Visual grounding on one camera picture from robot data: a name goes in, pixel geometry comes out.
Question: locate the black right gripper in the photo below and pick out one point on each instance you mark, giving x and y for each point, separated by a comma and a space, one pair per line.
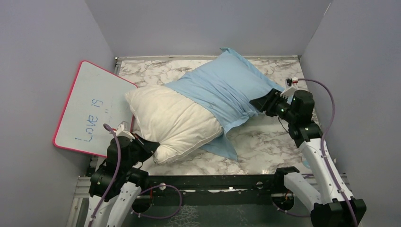
266, 103

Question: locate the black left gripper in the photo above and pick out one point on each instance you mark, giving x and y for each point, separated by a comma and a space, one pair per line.
149, 147

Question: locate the white pillow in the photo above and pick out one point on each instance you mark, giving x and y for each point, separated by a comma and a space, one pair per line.
177, 123

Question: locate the light blue pillowcase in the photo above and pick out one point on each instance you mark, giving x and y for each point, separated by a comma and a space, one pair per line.
225, 86

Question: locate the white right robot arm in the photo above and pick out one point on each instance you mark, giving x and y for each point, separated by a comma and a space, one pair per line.
332, 204

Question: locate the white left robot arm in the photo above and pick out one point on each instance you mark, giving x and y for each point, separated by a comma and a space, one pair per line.
118, 181

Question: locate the pink framed whiteboard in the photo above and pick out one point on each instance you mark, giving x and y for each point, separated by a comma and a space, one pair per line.
96, 97

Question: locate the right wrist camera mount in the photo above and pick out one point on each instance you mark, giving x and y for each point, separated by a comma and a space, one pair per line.
291, 87

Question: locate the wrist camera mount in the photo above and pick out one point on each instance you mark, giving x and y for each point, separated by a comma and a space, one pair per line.
291, 87
123, 130

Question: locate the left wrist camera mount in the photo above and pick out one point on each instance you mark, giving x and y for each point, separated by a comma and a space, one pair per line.
123, 130

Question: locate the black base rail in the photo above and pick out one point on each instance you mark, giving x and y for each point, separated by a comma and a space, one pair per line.
204, 190

